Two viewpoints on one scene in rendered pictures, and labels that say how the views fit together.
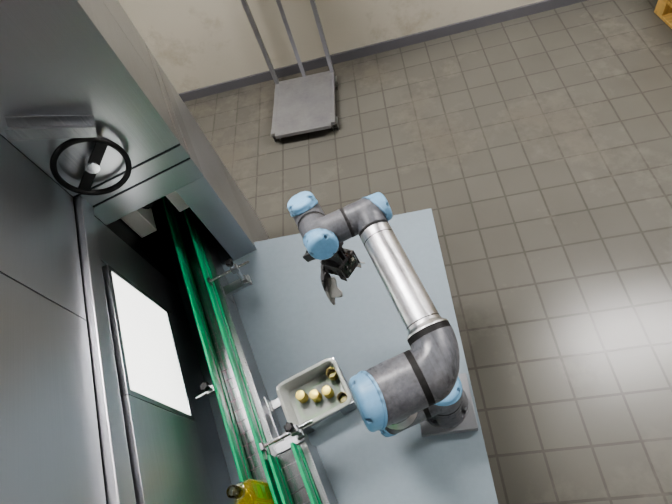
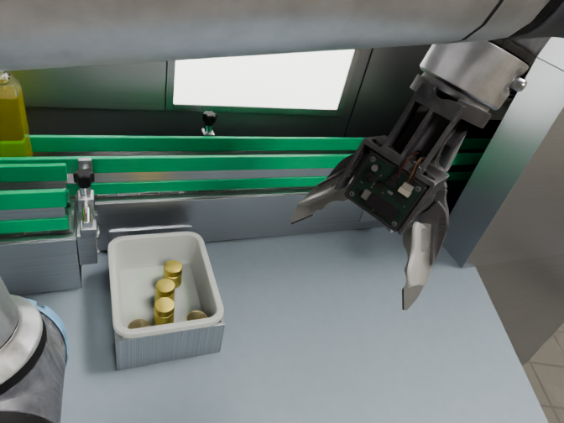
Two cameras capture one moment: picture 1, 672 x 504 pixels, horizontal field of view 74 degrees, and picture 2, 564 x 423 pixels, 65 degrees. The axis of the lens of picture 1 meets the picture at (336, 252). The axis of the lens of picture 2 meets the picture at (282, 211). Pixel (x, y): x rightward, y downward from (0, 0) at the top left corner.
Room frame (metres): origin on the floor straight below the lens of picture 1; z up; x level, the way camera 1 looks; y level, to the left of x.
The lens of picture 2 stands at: (0.46, -0.28, 1.43)
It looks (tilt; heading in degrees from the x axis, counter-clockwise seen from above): 37 degrees down; 66
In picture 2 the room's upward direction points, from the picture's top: 14 degrees clockwise
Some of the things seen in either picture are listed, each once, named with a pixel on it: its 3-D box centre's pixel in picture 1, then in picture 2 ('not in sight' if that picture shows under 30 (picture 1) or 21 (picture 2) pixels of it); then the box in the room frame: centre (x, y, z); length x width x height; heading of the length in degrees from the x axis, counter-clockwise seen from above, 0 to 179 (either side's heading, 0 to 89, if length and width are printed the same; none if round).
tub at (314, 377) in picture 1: (316, 396); (162, 292); (0.51, 0.26, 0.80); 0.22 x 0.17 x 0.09; 94
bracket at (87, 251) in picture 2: (292, 443); (88, 232); (0.38, 0.37, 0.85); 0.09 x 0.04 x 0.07; 94
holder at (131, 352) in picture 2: (309, 400); (159, 284); (0.51, 0.29, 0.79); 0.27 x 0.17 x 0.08; 94
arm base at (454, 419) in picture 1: (442, 399); not in sight; (0.33, -0.12, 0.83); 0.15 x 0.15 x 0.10
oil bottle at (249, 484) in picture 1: (255, 495); (8, 134); (0.26, 0.47, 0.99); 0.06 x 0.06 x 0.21; 3
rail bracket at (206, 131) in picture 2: (207, 394); (205, 137); (0.61, 0.57, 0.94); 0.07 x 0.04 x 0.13; 94
